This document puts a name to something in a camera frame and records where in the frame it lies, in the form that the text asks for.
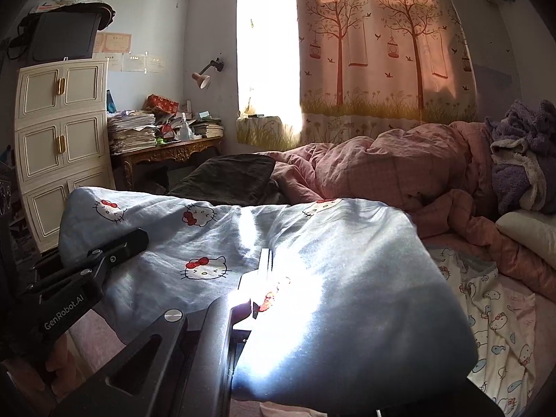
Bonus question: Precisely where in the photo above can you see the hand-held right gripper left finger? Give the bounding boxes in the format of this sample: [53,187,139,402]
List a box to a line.
[50,247,274,417]

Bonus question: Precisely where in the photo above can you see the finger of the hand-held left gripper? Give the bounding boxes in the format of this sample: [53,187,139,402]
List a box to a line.
[26,228,149,297]
[34,253,66,271]

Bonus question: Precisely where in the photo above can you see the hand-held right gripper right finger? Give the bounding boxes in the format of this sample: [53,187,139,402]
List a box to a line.
[378,376,505,417]

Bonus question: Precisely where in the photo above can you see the blue cat-print pants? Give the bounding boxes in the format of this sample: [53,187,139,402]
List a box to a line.
[58,187,479,415]

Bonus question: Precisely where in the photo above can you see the dark brown folded pants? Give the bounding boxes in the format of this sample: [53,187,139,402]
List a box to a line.
[167,154,287,207]

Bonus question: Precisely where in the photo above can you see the pink white cat-print pajamas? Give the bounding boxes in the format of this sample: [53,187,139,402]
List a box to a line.
[428,247,539,409]

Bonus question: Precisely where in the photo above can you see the carved wooden desk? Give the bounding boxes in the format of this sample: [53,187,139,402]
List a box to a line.
[111,136,224,192]

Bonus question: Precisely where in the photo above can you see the stack of papers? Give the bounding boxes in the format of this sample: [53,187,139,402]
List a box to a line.
[106,111,157,155]

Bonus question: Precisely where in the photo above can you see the cream cabinet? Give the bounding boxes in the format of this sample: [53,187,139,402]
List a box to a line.
[14,58,116,253]

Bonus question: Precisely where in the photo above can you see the pink bed sheet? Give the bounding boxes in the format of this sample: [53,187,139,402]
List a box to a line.
[43,232,556,417]

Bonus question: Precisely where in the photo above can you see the stack of books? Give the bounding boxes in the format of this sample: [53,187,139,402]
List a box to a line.
[191,117,225,137]

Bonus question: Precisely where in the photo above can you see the red snack bag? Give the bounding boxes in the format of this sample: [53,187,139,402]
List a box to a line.
[145,94,180,114]

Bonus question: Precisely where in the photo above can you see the white pillow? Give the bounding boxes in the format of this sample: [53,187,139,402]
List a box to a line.
[495,209,556,263]

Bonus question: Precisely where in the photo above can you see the grass-print covered stand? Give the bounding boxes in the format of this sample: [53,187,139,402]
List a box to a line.
[236,115,305,148]

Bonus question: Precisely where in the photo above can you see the black case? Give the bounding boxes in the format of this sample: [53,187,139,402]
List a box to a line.
[9,2,116,62]

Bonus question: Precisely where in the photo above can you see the purple fleece robe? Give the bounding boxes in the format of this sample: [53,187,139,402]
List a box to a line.
[484,99,556,215]

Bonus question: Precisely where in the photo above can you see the pink quilt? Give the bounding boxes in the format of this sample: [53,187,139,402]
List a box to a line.
[256,121,556,302]

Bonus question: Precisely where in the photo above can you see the tree-print curtain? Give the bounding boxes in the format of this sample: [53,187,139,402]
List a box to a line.
[293,0,479,146]

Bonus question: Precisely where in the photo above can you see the pink wall lamp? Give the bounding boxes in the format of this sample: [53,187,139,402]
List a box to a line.
[191,58,225,90]

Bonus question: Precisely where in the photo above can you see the tan wall certificate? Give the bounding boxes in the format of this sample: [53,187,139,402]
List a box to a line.
[93,32,132,54]

